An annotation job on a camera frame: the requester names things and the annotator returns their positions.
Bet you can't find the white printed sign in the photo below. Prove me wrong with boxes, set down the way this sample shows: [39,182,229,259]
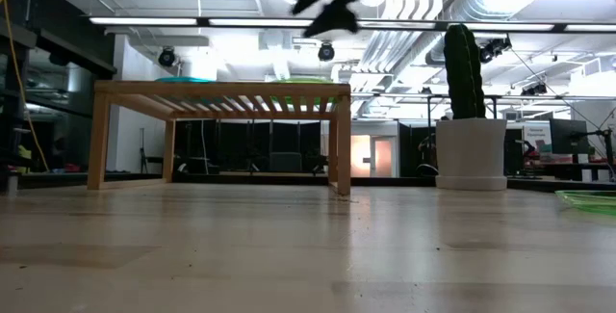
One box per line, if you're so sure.
[522,123,552,153]

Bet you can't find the yellow cable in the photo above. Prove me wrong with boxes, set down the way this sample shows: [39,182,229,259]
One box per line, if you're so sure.
[0,0,50,173]

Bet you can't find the grey box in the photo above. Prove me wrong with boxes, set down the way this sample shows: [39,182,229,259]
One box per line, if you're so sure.
[269,152,303,173]

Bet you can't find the green cactus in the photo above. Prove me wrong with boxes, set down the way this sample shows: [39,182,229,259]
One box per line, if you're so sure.
[443,23,486,120]

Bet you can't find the black partition curtain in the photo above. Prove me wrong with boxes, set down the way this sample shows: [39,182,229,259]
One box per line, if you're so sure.
[172,119,322,174]

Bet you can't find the black track spotlight cluster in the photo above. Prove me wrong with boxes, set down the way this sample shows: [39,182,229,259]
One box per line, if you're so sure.
[478,37,512,64]

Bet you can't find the black computer monitor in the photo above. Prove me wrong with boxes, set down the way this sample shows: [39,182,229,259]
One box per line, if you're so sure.
[549,118,591,155]

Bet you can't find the slatted wooden shelf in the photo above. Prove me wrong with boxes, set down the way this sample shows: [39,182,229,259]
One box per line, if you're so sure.
[87,80,352,196]

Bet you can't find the black hanging spotlight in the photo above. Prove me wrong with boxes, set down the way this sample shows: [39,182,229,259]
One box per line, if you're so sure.
[317,41,336,63]
[158,46,177,67]

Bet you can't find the frosted glass door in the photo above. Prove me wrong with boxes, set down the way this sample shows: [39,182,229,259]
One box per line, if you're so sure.
[370,135,398,178]

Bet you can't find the white hexagonal plant pot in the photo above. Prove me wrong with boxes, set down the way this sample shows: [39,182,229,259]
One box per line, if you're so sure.
[435,117,509,192]

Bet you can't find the black aluminium table frame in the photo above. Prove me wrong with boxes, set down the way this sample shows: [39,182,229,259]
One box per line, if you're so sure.
[18,171,616,193]

